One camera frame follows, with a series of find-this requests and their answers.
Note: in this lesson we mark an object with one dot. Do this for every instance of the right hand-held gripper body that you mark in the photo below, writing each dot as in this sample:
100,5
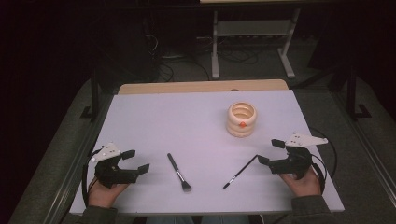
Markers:
294,161

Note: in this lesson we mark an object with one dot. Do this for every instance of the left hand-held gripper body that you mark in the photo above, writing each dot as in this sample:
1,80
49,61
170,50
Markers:
107,172

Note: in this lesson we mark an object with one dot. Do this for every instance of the thin black brush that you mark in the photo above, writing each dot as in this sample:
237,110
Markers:
239,172

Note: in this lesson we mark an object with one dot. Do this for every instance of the black makeup brush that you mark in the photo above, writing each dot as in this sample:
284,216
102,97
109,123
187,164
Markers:
177,171

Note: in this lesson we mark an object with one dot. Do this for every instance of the cream ribbed cup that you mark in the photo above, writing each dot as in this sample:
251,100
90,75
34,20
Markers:
241,130

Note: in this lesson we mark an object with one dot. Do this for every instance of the person's left hand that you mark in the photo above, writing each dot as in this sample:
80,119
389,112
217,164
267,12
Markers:
102,196

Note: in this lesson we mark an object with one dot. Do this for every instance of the person's right hand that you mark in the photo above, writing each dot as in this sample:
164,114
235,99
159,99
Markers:
303,186

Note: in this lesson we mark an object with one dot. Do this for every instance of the black stand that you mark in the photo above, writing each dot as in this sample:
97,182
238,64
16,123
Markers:
95,93
351,93

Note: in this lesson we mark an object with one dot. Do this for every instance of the wooden table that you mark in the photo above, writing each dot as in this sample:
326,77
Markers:
202,86

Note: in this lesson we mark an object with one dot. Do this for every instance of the white metal stand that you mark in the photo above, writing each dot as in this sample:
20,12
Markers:
214,46

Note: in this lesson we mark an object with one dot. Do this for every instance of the metal floor rail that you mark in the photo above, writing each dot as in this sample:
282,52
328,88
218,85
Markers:
373,155
67,186

